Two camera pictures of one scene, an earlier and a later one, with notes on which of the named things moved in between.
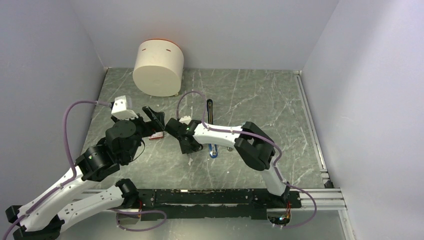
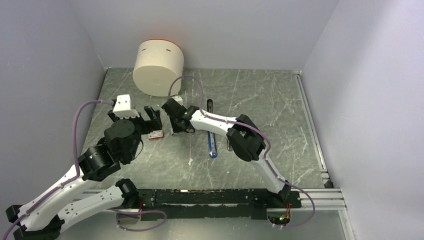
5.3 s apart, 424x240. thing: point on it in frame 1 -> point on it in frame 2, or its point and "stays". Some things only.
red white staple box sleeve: x=156 y=135 stays
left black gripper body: x=144 y=128 stays
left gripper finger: x=150 y=115 stays
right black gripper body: x=186 y=149 -> x=176 y=127
